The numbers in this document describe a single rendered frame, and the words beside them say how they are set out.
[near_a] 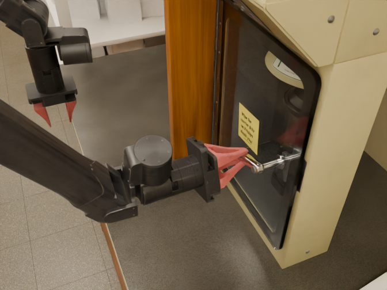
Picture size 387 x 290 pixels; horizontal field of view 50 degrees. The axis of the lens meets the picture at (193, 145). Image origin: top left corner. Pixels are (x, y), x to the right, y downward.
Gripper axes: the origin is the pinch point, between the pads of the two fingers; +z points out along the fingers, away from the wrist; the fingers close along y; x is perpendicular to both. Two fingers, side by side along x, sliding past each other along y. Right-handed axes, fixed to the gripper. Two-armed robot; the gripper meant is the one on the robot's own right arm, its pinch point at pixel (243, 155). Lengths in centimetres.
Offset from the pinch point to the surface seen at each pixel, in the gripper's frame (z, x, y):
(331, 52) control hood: 4.1, -18.0, 20.3
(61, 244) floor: -39, 122, -84
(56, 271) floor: -44, 109, -89
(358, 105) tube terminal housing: 11.6, -15.1, 10.6
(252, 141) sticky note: 4.2, 3.7, 0.3
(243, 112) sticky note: 4.3, 6.7, 5.2
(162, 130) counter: -0.9, 46.7, -10.1
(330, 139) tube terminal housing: 8.2, -13.3, 5.5
